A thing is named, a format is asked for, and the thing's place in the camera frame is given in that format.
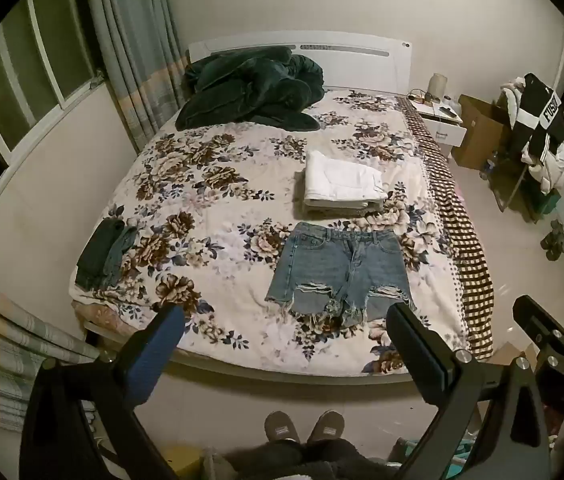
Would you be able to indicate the dark green folded garment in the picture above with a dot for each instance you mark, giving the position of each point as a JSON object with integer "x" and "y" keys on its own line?
{"x": 96, "y": 255}

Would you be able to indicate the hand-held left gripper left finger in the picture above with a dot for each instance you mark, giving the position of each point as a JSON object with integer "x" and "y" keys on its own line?
{"x": 157, "y": 355}

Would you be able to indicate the person's dark trouser legs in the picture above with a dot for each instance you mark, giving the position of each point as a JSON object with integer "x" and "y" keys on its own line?
{"x": 302, "y": 460}

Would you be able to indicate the green slippers pair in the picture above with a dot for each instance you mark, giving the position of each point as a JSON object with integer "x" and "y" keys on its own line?
{"x": 553, "y": 240}

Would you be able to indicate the brown checked bed sheet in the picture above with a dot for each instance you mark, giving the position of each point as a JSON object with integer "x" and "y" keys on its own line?
{"x": 462, "y": 230}

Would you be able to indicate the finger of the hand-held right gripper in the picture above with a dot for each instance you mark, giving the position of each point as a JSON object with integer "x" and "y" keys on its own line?
{"x": 537, "y": 320}

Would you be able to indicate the grey-green striped curtain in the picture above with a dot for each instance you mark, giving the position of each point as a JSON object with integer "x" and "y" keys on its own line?
{"x": 7, "y": 350}
{"x": 132, "y": 50}

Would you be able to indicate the black and white jacket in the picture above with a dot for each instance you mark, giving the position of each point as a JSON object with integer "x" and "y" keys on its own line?
{"x": 542, "y": 110}

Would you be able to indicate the teal storage box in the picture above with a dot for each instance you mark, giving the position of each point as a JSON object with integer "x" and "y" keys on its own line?
{"x": 548, "y": 206}

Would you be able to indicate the white framed window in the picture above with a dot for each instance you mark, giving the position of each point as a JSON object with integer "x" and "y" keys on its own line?
{"x": 27, "y": 85}

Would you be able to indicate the person's grey slipper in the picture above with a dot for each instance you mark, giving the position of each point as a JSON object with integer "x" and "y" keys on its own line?
{"x": 326, "y": 425}
{"x": 283, "y": 426}

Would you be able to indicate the white puffer jacket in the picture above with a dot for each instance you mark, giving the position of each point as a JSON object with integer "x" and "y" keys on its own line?
{"x": 549, "y": 170}

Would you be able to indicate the yellow box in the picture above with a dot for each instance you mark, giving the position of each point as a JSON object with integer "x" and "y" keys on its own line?
{"x": 182, "y": 462}

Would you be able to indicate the grey-blue folded garment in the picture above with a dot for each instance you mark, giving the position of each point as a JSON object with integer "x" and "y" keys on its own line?
{"x": 121, "y": 252}

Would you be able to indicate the brown cardboard box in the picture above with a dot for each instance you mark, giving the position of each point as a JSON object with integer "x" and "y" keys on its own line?
{"x": 482, "y": 132}

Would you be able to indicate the bed with floral sheet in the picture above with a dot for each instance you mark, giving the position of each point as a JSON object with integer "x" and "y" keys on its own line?
{"x": 212, "y": 195}

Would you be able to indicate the person's grey right slipper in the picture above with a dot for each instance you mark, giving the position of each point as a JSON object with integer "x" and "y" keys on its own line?
{"x": 326, "y": 425}

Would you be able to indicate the white nightstand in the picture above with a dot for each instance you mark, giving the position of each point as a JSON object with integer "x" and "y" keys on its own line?
{"x": 444, "y": 125}

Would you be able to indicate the ripped denim shorts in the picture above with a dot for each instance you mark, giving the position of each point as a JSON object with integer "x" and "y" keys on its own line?
{"x": 334, "y": 270}

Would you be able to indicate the white bed headboard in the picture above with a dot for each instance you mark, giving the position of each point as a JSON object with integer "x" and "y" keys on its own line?
{"x": 357, "y": 60}

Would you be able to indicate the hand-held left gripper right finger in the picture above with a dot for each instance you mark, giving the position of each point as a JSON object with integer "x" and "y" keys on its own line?
{"x": 414, "y": 345}

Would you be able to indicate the dark green quilt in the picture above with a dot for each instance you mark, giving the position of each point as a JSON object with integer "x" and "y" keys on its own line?
{"x": 247, "y": 90}

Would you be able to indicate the person's grey left slipper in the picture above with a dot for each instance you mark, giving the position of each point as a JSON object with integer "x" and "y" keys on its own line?
{"x": 283, "y": 426}

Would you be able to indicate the folded white pants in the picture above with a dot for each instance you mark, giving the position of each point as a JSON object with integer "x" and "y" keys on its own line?
{"x": 342, "y": 177}

